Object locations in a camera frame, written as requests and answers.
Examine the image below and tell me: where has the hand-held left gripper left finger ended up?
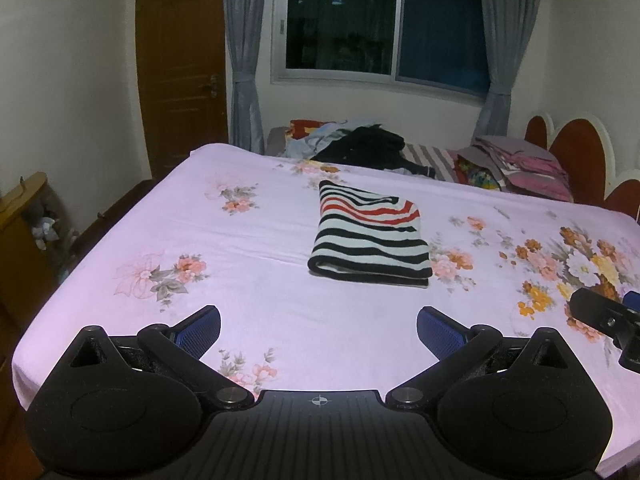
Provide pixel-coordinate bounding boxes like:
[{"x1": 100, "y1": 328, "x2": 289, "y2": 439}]
[{"x1": 50, "y1": 305, "x2": 255, "y2": 412}]

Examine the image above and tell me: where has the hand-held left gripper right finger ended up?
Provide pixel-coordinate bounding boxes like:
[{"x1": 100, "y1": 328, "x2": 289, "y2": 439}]
[{"x1": 385, "y1": 306, "x2": 593, "y2": 413}]

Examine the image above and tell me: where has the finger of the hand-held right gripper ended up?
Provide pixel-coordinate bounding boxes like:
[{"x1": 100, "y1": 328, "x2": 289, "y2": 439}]
[{"x1": 570, "y1": 287, "x2": 640, "y2": 373}]

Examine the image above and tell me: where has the striped knit sweater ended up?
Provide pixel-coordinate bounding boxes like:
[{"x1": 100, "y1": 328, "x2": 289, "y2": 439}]
[{"x1": 307, "y1": 180, "x2": 433, "y2": 289}]

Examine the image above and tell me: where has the stack of pink folded clothes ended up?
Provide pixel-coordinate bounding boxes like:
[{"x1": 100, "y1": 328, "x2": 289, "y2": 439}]
[{"x1": 470, "y1": 135, "x2": 573, "y2": 203}]

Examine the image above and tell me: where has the pile of black clothes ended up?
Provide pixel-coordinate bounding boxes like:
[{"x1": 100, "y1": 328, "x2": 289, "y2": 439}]
[{"x1": 315, "y1": 125, "x2": 436, "y2": 178}]

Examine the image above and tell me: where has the pile of light blue clothes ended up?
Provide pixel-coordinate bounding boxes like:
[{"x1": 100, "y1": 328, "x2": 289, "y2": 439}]
[{"x1": 285, "y1": 120, "x2": 381, "y2": 161}]

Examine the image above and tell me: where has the pink floral bed sheet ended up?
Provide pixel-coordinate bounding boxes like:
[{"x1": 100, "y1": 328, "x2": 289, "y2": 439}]
[{"x1": 10, "y1": 142, "x2": 640, "y2": 480}]

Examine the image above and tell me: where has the colourful patterned cloth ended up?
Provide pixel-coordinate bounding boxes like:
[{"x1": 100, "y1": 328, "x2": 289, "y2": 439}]
[{"x1": 452, "y1": 155, "x2": 501, "y2": 191}]

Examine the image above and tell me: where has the red and white headboard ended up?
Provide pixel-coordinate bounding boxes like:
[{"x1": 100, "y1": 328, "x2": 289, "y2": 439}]
[{"x1": 524, "y1": 112, "x2": 640, "y2": 223}]

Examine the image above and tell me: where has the grey striped cloth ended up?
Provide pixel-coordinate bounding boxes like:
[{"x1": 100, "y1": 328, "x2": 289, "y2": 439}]
[{"x1": 402, "y1": 142, "x2": 458, "y2": 181}]

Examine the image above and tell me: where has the wooden cabinet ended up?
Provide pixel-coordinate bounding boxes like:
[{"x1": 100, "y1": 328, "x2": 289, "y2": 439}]
[{"x1": 0, "y1": 171, "x2": 81, "y2": 321}]

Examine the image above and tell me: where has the red pillow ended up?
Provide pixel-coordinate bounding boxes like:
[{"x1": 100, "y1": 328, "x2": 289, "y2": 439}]
[{"x1": 285, "y1": 119, "x2": 326, "y2": 141}]

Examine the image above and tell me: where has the brown wooden door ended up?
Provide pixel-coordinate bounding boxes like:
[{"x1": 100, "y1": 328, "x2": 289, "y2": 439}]
[{"x1": 135, "y1": 0, "x2": 231, "y2": 181}]

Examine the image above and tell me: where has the grey curtain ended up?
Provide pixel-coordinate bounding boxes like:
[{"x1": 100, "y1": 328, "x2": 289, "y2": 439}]
[
  {"x1": 221, "y1": 0, "x2": 288, "y2": 156},
  {"x1": 470, "y1": 0, "x2": 546, "y2": 146}
]

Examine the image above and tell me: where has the sliding glass window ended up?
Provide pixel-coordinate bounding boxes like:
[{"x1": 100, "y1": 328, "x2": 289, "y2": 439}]
[{"x1": 270, "y1": 0, "x2": 493, "y2": 98}]

